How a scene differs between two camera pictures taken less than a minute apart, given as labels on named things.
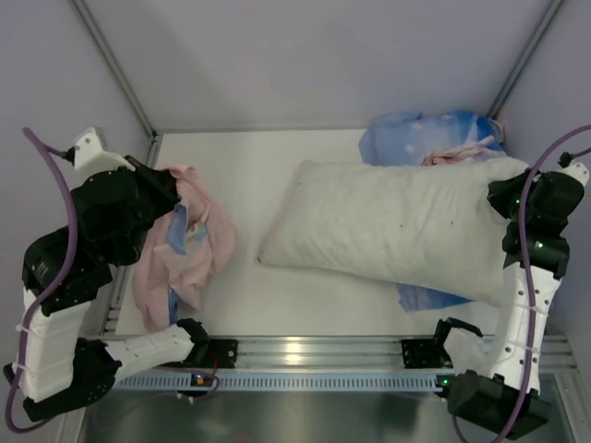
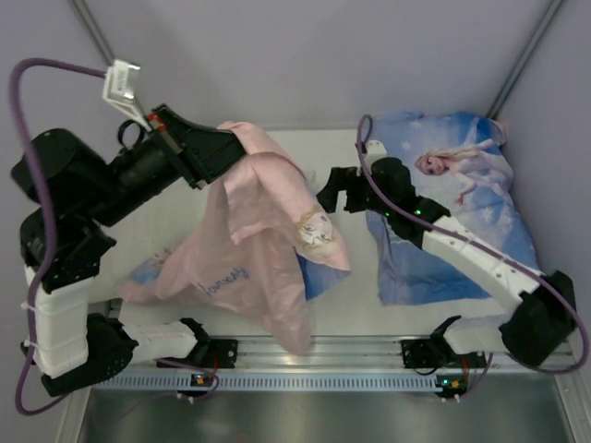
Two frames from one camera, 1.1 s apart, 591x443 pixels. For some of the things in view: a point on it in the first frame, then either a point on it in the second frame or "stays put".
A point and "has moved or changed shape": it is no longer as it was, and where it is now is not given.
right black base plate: [429, 353] stays put
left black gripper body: [157, 180] to [176, 145]
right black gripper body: [500, 193] to [353, 189]
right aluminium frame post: [524, 58] stays put
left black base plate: [221, 353] stays put
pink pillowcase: [159, 275] has moved or changed shape
